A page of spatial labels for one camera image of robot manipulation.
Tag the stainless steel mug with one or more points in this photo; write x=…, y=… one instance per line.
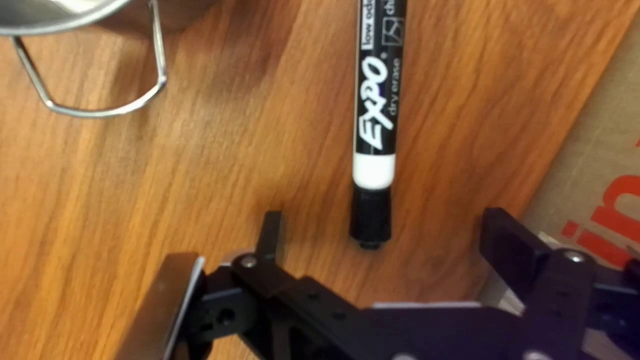
x=52, y=17

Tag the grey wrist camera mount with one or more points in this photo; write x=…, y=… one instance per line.
x=160, y=313

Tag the large brown cardboard panel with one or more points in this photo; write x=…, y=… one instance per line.
x=601, y=167

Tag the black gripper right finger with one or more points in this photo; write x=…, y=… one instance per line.
x=532, y=267

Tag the black Expo dry-erase marker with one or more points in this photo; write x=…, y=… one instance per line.
x=377, y=120

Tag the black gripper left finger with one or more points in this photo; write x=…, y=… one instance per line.
x=281, y=301

